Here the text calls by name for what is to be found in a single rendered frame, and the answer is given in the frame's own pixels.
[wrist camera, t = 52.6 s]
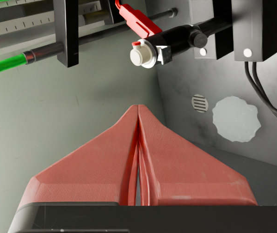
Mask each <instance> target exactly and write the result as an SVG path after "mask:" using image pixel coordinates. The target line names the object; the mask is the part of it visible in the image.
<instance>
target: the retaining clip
mask: <svg viewBox="0 0 277 233"><path fill-rule="evenodd" d="M154 47H155V49H156V53H157V61H161V56H160V49H162V48H164V47H167V46H163V45H155V46H154ZM170 47H171V46H169V48H170Z"/></svg>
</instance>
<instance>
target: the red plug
mask: <svg viewBox="0 0 277 233"><path fill-rule="evenodd" d="M119 13H120V15H122V16H123V17H124V18H125V19H126V20H127V25H128V26H129V27H130V28H131V29H132V30H133V31H135V32H136V33H137V34H138V35H139V36H140V37H141V38H142V39H143V38H146V37H149V36H151V35H154V34H157V33H160V32H162V29H160V28H159V27H158V26H157V25H156V24H155V23H153V22H152V21H151V20H150V19H149V18H148V17H147V16H145V15H144V14H143V13H142V12H141V11H140V10H134V9H133V8H132V7H131V6H130V5H129V4H123V5H121V8H120V11H119Z"/></svg>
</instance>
